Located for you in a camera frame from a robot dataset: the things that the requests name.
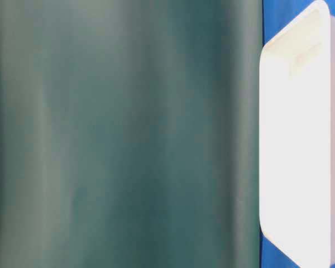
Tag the dark green tape roll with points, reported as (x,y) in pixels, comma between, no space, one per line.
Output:
(129,133)

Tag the white plastic case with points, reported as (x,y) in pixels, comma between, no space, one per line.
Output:
(297,138)

